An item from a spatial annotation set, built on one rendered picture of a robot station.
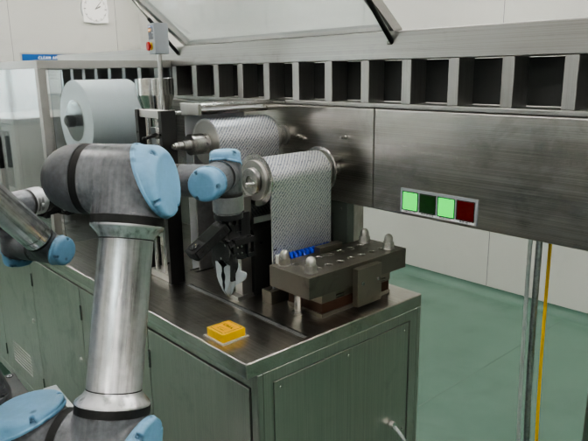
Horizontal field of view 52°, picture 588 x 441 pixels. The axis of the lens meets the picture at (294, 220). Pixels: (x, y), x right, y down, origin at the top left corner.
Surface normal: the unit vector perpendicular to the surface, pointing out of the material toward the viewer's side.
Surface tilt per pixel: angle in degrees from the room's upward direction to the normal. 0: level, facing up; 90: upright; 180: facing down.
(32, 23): 90
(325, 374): 90
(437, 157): 90
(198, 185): 91
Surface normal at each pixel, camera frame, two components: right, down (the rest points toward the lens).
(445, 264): -0.74, 0.17
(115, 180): -0.20, -0.09
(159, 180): 0.98, -0.09
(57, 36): 0.67, 0.17
